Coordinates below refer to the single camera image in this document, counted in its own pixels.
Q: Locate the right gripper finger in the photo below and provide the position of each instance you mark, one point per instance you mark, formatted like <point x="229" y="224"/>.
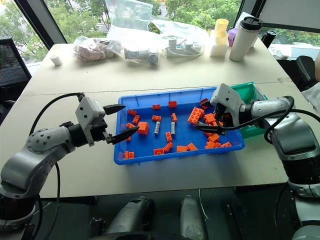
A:
<point x="210" y="129"/>
<point x="204" y="104"/>

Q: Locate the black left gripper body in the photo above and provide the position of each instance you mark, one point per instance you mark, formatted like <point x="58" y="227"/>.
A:
<point x="99" y="130"/>

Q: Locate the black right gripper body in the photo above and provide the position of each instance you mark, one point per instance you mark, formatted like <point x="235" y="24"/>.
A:
<point x="222" y="115"/>

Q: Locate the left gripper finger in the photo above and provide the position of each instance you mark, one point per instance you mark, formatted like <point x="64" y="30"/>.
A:
<point x="115" y="108"/>
<point x="125" y="133"/>

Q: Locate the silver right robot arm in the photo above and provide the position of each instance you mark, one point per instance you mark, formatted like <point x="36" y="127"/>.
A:
<point x="295" y="132"/>

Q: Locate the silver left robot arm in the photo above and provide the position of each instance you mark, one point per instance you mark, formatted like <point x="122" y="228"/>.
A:
<point x="37" y="150"/>

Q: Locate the green plastic bin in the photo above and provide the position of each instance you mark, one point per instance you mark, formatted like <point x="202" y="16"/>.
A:
<point x="246" y="93"/>

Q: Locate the small orange building block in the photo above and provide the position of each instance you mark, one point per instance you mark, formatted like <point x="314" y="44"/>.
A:
<point x="128" y="138"/>
<point x="226" y="144"/>
<point x="192" y="146"/>
<point x="174" y="117"/>
<point x="130" y="125"/>
<point x="172" y="104"/>
<point x="204" y="100"/>
<point x="213" y="123"/>
<point x="168" y="146"/>
<point x="129" y="155"/>
<point x="136" y="119"/>
<point x="210" y="145"/>
<point x="156" y="107"/>
<point x="156" y="118"/>
<point x="159" y="151"/>
<point x="214" y="137"/>
<point x="209" y="117"/>
<point x="132" y="112"/>
<point x="181" y="149"/>
<point x="169" y="136"/>
<point x="217" y="144"/>

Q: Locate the orange plastic toy brick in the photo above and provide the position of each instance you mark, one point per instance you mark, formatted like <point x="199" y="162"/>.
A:
<point x="196" y="115"/>

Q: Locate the blue plastic tray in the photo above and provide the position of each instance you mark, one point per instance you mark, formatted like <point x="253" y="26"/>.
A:
<point x="150" y="140"/>

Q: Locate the white power strip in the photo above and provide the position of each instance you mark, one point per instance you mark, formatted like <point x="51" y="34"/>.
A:
<point x="183" y="48"/>

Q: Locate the plastic bag of pink items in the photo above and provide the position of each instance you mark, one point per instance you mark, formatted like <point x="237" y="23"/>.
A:
<point x="91" y="48"/>

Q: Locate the cream plastic cup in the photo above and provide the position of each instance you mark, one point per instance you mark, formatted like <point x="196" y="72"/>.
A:
<point x="221" y="39"/>

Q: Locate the plastic bag with white cylinders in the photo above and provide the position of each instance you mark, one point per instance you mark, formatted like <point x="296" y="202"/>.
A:
<point x="136" y="45"/>

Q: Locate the purple crumpled bag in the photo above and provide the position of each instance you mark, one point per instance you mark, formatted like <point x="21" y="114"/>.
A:
<point x="233" y="36"/>

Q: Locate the plastic bag with power strip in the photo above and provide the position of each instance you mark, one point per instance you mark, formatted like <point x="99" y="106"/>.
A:
<point x="182" y="32"/>

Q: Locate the white tumbler with black lid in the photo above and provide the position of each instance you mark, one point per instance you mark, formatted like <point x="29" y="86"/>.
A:
<point x="243" y="40"/>

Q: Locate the small white cylinder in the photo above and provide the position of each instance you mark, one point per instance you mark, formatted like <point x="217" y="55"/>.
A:
<point x="56" y="60"/>

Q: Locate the pale yellow plastic cup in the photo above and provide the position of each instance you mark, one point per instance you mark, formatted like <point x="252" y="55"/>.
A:
<point x="222" y="25"/>

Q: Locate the dark rounded robot leg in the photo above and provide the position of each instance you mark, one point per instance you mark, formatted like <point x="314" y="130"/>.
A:
<point x="132" y="217"/>
<point x="192" y="220"/>

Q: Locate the black bottle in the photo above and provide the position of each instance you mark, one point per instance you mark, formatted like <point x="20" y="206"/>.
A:
<point x="268" y="38"/>

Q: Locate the black office chair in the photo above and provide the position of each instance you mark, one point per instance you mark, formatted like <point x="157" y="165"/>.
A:
<point x="306" y="72"/>

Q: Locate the clear empty zip bag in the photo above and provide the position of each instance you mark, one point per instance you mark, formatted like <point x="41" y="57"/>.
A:
<point x="130" y="15"/>

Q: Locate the black mesh chair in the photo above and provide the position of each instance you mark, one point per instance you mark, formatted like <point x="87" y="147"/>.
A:
<point x="11" y="65"/>

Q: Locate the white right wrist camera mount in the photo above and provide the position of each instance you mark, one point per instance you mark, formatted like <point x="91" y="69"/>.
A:
<point x="226" y="97"/>

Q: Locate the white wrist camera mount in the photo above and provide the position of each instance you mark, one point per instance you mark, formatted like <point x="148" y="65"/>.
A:
<point x="87" y="115"/>
<point x="226" y="97"/>

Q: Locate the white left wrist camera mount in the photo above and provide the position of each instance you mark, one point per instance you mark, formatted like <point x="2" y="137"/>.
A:
<point x="87" y="115"/>

